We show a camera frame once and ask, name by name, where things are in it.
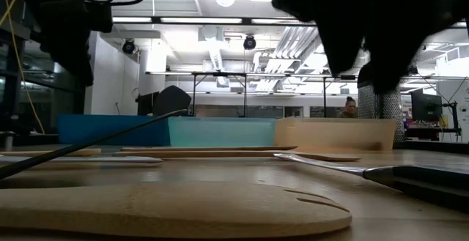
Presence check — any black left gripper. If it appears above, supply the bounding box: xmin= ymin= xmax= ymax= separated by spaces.
xmin=36 ymin=0 xmax=114 ymax=87

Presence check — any black aluminium table frame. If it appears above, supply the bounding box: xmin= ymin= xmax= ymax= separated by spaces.
xmin=0 ymin=132 xmax=469 ymax=155

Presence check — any black thin utensil handle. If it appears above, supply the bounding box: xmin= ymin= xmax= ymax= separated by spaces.
xmin=0 ymin=109 xmax=188 ymax=181

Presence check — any black ceiling camera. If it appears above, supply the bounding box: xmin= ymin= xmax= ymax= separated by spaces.
xmin=243 ymin=34 xmax=257 ymax=51
xmin=122 ymin=38 xmax=137 ymax=55

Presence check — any black computer monitor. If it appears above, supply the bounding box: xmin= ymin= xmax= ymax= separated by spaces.
xmin=410 ymin=89 xmax=443 ymax=124
xmin=137 ymin=91 xmax=159 ymax=116

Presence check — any knife with white sheath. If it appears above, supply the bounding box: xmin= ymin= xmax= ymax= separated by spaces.
xmin=0 ymin=155 xmax=164 ymax=164

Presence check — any wooden spork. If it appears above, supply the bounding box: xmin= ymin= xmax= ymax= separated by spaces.
xmin=0 ymin=180 xmax=353 ymax=240

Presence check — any blue plastic bin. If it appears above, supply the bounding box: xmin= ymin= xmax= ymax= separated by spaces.
xmin=57 ymin=114 xmax=171 ymax=147

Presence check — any person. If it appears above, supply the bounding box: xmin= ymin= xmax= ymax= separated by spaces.
xmin=336 ymin=96 xmax=359 ymax=119

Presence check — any metal spatula black handle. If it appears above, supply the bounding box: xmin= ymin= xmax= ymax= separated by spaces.
xmin=273 ymin=152 xmax=469 ymax=213

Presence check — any slotted wooden spatula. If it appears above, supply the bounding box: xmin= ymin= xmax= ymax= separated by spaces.
xmin=0 ymin=147 xmax=103 ymax=158

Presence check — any black background table frame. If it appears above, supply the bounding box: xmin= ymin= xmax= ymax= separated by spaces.
xmin=146 ymin=70 xmax=358 ymax=119

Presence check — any overhead light bar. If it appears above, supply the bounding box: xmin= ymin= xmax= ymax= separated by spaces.
xmin=109 ymin=15 xmax=469 ymax=29

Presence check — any steel box grater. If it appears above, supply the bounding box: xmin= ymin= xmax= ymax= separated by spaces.
xmin=357 ymin=62 xmax=405 ymax=144

